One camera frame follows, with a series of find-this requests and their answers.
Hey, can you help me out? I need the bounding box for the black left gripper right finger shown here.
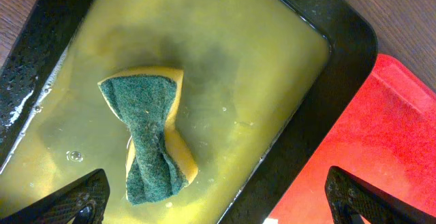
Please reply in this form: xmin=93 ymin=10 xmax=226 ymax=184
xmin=324 ymin=166 xmax=435 ymax=224

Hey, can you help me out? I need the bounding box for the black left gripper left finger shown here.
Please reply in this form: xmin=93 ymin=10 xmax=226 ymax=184
xmin=1 ymin=169 xmax=110 ymax=224

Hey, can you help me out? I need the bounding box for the red plastic serving tray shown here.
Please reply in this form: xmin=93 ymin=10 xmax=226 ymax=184
xmin=266 ymin=54 xmax=435 ymax=223

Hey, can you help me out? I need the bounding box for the yellow green scrub sponge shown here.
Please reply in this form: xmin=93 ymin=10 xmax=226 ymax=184
xmin=97 ymin=66 xmax=198 ymax=205

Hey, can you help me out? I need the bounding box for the black tray with yellow water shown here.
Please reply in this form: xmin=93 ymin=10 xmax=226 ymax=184
xmin=1 ymin=0 xmax=377 ymax=223

